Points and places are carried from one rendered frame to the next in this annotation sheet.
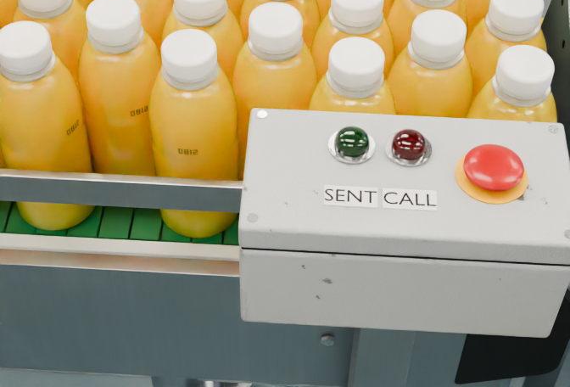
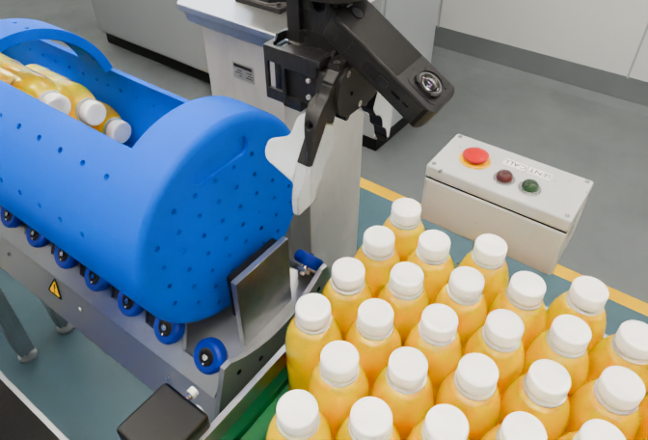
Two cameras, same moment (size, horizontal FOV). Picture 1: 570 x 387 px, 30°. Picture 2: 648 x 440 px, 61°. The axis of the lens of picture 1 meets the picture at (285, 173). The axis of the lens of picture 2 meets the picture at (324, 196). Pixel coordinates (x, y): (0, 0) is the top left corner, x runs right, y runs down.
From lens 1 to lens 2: 1.06 m
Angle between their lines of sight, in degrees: 86
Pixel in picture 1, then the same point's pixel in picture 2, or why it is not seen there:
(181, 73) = (596, 283)
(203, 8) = (570, 318)
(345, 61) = (499, 243)
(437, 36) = (441, 235)
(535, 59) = (400, 206)
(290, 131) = (555, 204)
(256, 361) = not seen: hidden behind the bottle
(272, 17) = (529, 285)
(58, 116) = not seen: outside the picture
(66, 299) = not seen: hidden behind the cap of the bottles
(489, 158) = (476, 154)
